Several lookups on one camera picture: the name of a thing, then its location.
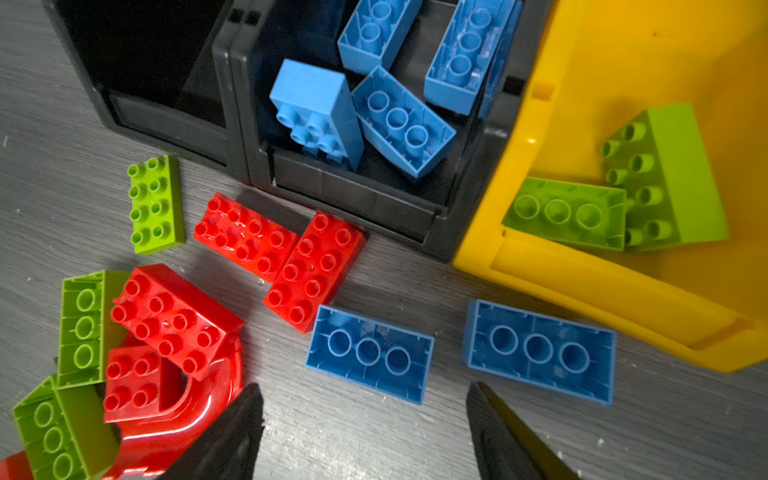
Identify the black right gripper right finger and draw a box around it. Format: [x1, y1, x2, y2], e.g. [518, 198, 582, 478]
[466, 381, 578, 479]

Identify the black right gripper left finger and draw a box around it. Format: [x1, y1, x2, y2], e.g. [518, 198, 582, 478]
[159, 383, 264, 480]

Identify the blue lego brick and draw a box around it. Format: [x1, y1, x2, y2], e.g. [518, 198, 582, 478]
[305, 305, 435, 405]
[337, 0, 422, 75]
[352, 67, 456, 183]
[424, 0, 523, 115]

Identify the green lego brick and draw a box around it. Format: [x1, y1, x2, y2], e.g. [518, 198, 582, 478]
[57, 270, 130, 388]
[12, 375, 119, 479]
[502, 177, 627, 251]

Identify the green lego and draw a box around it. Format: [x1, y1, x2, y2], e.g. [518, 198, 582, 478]
[599, 103, 730, 251]

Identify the red lego arch piece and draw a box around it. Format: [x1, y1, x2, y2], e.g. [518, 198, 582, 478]
[0, 332, 244, 480]

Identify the red lego brick on arch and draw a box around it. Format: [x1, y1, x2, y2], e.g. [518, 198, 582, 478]
[110, 264, 244, 381]

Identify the red lego brick right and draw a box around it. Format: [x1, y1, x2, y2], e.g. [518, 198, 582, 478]
[264, 211, 366, 334]

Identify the red lego brick left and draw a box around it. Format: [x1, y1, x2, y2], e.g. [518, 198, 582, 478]
[194, 193, 299, 283]

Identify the green flat lego plate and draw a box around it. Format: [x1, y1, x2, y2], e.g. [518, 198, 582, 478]
[127, 155, 185, 255]

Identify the middle black storage bin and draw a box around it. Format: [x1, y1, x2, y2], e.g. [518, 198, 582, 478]
[231, 1, 551, 261]

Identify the black storage bin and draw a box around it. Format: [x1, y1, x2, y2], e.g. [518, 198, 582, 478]
[231, 1, 551, 261]
[43, 0, 249, 183]

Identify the left black storage bin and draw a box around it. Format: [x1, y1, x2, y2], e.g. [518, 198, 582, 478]
[43, 0, 249, 183]

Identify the yellow storage bin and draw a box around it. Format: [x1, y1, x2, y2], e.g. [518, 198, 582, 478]
[454, 1, 767, 372]

